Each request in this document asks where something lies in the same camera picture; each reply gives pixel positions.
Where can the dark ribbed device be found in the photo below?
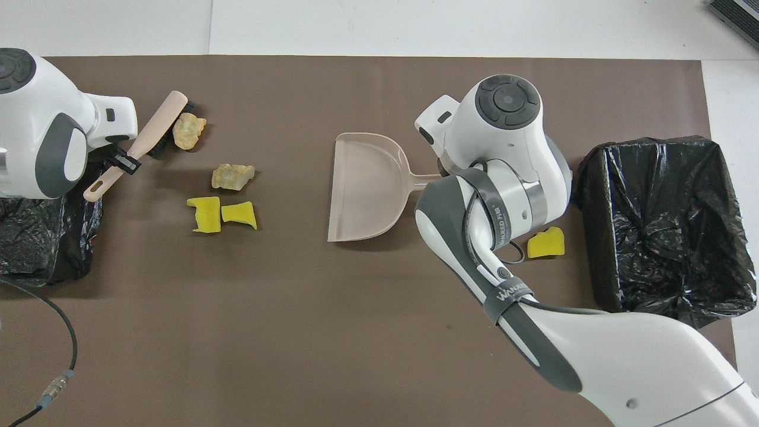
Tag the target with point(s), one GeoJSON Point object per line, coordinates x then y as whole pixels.
{"type": "Point", "coordinates": [738, 15]}

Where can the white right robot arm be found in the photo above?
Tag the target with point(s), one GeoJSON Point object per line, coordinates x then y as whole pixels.
{"type": "Point", "coordinates": [622, 367]}

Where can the beige sponge piece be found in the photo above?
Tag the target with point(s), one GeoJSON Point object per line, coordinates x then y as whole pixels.
{"type": "Point", "coordinates": [233, 177]}
{"type": "Point", "coordinates": [190, 130]}

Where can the beige brush with black bristles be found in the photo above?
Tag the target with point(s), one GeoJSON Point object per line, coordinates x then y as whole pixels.
{"type": "Point", "coordinates": [157, 124]}

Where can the black bag-lined bin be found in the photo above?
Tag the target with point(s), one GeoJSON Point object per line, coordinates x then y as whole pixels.
{"type": "Point", "coordinates": [35, 249]}
{"type": "Point", "coordinates": [664, 237]}

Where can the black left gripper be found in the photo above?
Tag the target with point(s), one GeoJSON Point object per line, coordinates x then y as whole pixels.
{"type": "Point", "coordinates": [117, 145]}

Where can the brown paper table mat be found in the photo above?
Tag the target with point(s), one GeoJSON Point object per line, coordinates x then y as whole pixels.
{"type": "Point", "coordinates": [296, 332]}

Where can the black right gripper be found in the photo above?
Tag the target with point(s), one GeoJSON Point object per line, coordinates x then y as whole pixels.
{"type": "Point", "coordinates": [446, 166]}

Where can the beige plastic dustpan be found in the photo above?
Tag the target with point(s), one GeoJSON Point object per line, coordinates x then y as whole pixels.
{"type": "Point", "coordinates": [367, 184]}

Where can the yellow sponge piece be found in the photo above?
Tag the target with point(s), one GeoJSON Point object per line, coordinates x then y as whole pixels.
{"type": "Point", "coordinates": [547, 244]}
{"type": "Point", "coordinates": [240, 213]}
{"type": "Point", "coordinates": [206, 214]}

